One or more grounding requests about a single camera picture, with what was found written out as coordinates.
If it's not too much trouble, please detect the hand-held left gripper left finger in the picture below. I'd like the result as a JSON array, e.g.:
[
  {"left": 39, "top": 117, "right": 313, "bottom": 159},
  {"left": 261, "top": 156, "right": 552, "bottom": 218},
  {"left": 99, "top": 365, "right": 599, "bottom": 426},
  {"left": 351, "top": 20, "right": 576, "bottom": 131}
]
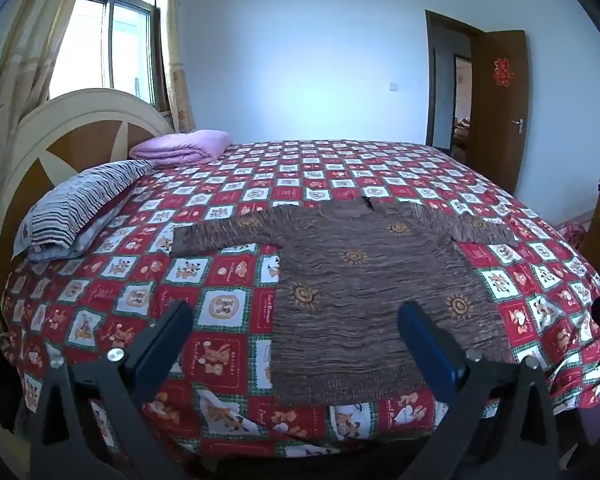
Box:
[{"left": 27, "top": 300, "right": 196, "bottom": 480}]

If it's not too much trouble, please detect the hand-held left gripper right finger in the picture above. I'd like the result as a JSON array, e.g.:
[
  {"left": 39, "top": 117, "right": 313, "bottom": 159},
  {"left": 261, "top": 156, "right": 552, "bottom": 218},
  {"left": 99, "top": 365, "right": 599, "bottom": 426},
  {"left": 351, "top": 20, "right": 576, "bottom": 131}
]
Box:
[{"left": 397, "top": 301, "right": 564, "bottom": 480}]

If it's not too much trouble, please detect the brown knit sweater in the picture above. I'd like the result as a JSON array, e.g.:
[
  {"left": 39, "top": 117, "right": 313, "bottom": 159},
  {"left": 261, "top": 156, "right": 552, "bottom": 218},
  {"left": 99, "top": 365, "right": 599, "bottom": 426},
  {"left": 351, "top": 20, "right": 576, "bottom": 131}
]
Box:
[{"left": 170, "top": 199, "right": 519, "bottom": 409}]

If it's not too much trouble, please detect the red checkered cartoon bedsheet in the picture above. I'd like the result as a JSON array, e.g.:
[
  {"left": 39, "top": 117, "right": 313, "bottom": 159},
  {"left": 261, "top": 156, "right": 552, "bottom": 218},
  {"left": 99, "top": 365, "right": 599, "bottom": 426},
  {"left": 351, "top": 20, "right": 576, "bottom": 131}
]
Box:
[{"left": 0, "top": 139, "right": 600, "bottom": 461}]

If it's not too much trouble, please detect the red cloth bundle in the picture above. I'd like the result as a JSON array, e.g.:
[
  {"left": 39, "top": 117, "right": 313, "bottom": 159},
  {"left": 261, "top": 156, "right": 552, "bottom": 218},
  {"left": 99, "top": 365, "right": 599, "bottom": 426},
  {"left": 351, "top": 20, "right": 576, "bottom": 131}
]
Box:
[{"left": 559, "top": 221, "right": 589, "bottom": 252}]

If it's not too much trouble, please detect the striped pillow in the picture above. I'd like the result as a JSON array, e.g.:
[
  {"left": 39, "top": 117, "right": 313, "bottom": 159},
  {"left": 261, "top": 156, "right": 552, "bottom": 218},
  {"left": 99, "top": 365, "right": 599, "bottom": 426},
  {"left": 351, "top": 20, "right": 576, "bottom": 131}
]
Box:
[{"left": 12, "top": 159, "right": 159, "bottom": 262}]

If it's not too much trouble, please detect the folded pink quilt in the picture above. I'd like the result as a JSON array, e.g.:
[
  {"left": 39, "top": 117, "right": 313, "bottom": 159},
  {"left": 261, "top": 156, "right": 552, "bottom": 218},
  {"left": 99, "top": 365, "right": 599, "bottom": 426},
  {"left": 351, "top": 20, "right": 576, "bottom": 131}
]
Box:
[{"left": 129, "top": 129, "right": 233, "bottom": 165}]

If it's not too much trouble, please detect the cream and brown headboard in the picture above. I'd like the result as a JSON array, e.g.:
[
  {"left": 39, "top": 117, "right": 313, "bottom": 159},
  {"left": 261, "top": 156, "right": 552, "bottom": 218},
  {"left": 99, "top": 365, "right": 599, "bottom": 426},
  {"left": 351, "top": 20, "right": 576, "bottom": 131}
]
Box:
[{"left": 0, "top": 87, "right": 176, "bottom": 433}]

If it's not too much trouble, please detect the brown wooden door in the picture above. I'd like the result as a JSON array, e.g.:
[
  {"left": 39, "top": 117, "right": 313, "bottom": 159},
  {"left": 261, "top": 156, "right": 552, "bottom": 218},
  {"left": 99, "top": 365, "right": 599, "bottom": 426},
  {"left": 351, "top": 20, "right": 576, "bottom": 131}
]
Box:
[{"left": 467, "top": 30, "right": 531, "bottom": 196}]

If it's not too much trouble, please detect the red paper door decoration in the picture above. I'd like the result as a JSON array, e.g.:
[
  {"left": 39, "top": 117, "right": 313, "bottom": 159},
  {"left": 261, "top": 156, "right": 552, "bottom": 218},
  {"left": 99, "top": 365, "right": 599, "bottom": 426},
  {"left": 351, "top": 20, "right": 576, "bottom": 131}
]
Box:
[{"left": 491, "top": 56, "right": 514, "bottom": 87}]

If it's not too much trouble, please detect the beige patterned curtain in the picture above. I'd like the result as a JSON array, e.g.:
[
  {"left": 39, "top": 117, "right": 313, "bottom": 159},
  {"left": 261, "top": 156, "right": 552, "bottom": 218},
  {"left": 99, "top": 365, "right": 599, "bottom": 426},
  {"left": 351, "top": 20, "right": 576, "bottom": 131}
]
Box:
[
  {"left": 157, "top": 0, "right": 197, "bottom": 134},
  {"left": 0, "top": 0, "right": 92, "bottom": 173}
]

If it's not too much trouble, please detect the window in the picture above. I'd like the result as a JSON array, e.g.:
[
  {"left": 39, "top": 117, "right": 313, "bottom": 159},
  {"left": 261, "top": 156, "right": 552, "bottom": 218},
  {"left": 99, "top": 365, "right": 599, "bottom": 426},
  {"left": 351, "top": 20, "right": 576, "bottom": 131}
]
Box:
[{"left": 47, "top": 0, "right": 164, "bottom": 111}]

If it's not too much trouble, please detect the dark door frame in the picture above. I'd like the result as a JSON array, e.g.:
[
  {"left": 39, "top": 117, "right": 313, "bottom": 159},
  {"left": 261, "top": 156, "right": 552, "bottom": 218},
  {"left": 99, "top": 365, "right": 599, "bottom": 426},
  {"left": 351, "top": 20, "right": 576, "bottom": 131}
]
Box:
[{"left": 424, "top": 9, "right": 486, "bottom": 163}]

